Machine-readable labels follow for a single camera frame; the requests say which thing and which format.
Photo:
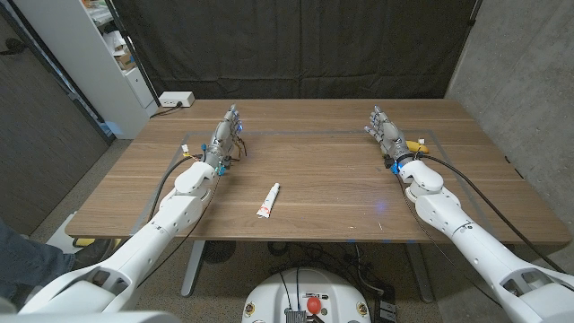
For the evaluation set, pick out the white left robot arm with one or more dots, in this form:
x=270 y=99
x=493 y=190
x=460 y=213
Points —
x=157 y=229

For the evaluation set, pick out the cardboard box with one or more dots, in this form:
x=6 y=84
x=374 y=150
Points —
x=125 y=62

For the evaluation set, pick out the black backdrop curtain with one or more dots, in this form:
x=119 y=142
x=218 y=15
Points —
x=291 y=45

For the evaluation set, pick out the white floor board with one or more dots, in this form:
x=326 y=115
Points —
x=63 y=233

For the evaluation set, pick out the dark leather shoe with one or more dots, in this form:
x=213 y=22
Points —
x=92 y=253

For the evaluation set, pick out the white robot torso base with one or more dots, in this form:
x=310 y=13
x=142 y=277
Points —
x=278 y=296

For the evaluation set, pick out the white shelf cabinet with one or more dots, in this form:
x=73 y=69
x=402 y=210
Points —
x=89 y=67

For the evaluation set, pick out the person's leg in jeans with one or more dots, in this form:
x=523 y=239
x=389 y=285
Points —
x=27 y=264

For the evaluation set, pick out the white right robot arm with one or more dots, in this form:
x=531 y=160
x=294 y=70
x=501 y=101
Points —
x=471 y=242

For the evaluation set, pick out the red emergency stop button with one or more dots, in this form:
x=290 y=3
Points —
x=314 y=305

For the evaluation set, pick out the yellow banana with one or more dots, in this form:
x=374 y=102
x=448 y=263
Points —
x=414 y=146

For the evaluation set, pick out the white power strip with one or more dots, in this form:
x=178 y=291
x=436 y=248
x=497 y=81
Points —
x=175 y=99

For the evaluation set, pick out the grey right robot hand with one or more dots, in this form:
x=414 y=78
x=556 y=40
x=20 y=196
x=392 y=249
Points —
x=389 y=134

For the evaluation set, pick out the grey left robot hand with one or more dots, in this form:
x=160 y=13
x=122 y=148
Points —
x=223 y=137

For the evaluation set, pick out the white toothpaste tube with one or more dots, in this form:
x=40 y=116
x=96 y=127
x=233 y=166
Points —
x=270 y=199

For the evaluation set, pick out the black backdrop stand pole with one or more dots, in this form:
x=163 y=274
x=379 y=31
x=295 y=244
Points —
x=134 y=54

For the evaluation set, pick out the grey tape rectangle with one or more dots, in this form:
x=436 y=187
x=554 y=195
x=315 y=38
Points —
x=314 y=132

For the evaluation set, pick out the black floor power strip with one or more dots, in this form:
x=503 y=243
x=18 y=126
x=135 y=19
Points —
x=385 y=309

